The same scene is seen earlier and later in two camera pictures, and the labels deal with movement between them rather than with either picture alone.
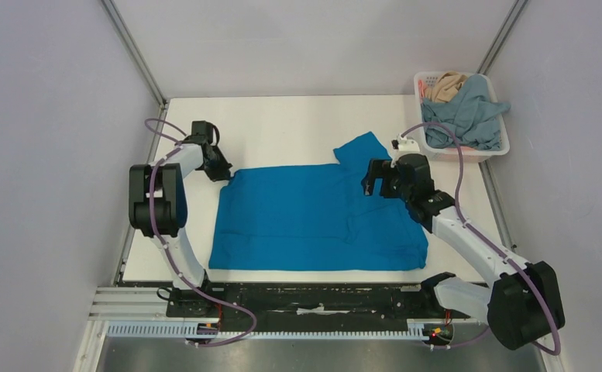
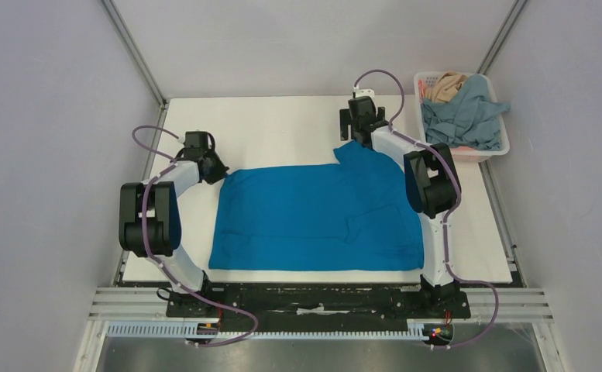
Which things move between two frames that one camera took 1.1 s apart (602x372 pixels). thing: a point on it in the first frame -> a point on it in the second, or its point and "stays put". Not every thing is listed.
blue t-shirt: [314, 217] stays put
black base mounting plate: [311, 307] stays put
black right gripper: [383, 177] -> [355, 130]
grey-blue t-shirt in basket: [473, 115] stays put
